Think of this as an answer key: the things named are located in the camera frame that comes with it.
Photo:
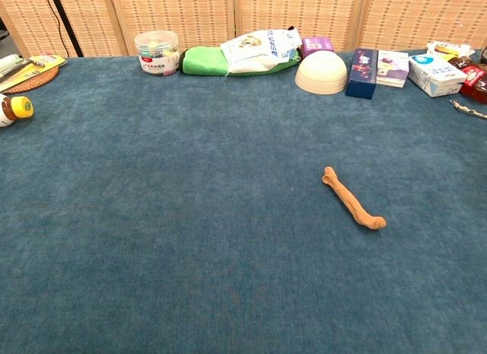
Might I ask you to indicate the tan bone-shaped toy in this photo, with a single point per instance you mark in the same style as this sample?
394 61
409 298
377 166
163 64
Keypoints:
352 201

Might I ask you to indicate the blue table mat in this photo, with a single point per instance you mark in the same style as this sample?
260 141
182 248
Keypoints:
190 217

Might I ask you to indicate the green microfiber cloth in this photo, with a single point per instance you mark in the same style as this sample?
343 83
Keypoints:
201 61

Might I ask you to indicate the white printed snack bag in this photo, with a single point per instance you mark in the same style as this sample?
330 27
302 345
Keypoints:
251 49

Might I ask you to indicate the cream upturned bowl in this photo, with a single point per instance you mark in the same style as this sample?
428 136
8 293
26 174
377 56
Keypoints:
321 74

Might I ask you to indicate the clear jar of clips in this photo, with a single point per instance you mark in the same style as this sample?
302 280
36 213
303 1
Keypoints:
156 53

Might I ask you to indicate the purple box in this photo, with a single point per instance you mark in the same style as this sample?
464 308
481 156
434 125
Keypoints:
317 43

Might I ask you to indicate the dark blue carton box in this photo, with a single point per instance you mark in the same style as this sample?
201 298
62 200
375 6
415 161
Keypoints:
361 74

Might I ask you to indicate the woven folding screen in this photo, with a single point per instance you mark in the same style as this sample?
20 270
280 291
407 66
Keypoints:
296 15

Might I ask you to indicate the white and purple carton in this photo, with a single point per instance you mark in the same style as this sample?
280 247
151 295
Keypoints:
392 68

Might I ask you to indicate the white and blue carton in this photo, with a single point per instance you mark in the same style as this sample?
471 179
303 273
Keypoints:
435 74

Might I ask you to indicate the round woven coaster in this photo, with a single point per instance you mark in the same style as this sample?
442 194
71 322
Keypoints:
36 83

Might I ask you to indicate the black tripod stand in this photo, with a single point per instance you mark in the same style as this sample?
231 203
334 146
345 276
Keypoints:
68 26

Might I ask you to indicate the brown bottle yellow cap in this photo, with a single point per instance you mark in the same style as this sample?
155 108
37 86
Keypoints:
15 108

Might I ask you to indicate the razor in yellow package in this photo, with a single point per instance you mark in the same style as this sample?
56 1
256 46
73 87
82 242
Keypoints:
26 70

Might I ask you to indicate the wrapped burger snack pack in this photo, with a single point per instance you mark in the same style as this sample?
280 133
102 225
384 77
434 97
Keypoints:
451 49

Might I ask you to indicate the red snack packet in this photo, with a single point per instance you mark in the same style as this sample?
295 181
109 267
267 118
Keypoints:
473 80

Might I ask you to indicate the mint green brush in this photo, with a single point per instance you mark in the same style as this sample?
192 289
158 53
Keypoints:
9 62

